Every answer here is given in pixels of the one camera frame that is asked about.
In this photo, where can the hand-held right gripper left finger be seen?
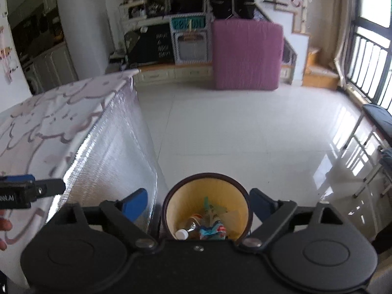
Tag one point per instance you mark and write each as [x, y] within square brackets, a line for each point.
[134, 203]

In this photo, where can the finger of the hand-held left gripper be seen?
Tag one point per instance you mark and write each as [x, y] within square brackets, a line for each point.
[50, 186]
[17, 177]

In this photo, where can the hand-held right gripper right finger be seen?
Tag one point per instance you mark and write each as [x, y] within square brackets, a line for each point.
[262, 203]

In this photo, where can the yellow wastebasket with dark rim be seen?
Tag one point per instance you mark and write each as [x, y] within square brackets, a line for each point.
[177, 196]

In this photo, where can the teal plastic packet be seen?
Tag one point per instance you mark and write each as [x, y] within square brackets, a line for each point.
[213, 209]

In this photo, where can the clear plastic bottle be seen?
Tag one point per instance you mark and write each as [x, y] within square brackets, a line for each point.
[188, 228]

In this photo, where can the person's left hand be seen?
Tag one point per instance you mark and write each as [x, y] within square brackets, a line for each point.
[4, 224]

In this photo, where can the cream kitchen cabinets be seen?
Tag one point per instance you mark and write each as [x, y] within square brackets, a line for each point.
[52, 67]

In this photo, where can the low wooden cabinet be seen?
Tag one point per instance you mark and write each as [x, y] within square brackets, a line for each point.
[171, 73]

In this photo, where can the blue folding chair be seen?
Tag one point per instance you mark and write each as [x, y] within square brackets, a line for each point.
[378, 119]

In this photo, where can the pink cushion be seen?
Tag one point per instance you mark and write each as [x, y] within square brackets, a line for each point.
[246, 55]

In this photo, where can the black chalkboard sign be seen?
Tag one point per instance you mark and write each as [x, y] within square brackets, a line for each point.
[153, 47]

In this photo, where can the white wooden staircase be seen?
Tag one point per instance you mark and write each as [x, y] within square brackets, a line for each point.
[297, 43]

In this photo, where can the black balcony railing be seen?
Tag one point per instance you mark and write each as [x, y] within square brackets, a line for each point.
[370, 61]

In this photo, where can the beige curtain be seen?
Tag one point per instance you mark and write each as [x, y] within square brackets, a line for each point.
[346, 30]

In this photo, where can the white shelf cart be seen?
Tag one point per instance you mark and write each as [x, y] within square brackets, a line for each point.
[133, 9]

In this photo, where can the pink wall ribbon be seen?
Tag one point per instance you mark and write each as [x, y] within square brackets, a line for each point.
[6, 64]

